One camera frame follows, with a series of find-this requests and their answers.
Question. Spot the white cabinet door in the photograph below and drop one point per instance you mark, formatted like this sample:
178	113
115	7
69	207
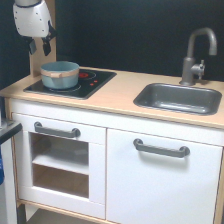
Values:
145	188

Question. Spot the black toy stovetop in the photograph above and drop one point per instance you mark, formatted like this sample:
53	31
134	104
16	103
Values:
87	83

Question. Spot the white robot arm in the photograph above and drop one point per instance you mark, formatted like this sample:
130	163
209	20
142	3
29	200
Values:
32	19

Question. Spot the teal pot with wooden rim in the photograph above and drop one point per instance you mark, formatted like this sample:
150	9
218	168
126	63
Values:
60	74

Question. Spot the grey cabinet door handle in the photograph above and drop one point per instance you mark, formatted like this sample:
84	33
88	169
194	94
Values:
180	153

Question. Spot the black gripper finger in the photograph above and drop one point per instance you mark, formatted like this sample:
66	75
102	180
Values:
32	46
46	47

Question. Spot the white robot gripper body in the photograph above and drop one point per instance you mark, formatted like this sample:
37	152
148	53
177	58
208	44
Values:
33	20

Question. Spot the wooden toy kitchen frame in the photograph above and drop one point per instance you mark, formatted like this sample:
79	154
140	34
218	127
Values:
112	107

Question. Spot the grey oven door handle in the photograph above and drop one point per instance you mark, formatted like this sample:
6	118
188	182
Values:
74	133

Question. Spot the grey sink basin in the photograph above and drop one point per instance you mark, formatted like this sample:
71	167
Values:
183	99

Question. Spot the white oven door with window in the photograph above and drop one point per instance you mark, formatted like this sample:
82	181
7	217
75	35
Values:
64	173

